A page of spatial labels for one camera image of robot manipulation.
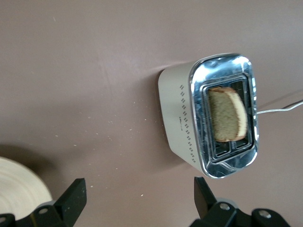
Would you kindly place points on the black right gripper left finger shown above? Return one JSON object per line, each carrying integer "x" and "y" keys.
{"x": 64, "y": 208}

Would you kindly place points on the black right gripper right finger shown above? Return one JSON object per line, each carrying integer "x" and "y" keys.
{"x": 213, "y": 212}

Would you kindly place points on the round light wooden plate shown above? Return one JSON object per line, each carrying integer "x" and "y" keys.
{"x": 19, "y": 184}

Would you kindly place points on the slice of brown-crusted bread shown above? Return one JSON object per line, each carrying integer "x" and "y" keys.
{"x": 225, "y": 116}

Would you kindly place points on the beige chrome-topped toaster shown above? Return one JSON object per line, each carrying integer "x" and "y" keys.
{"x": 175, "y": 113}

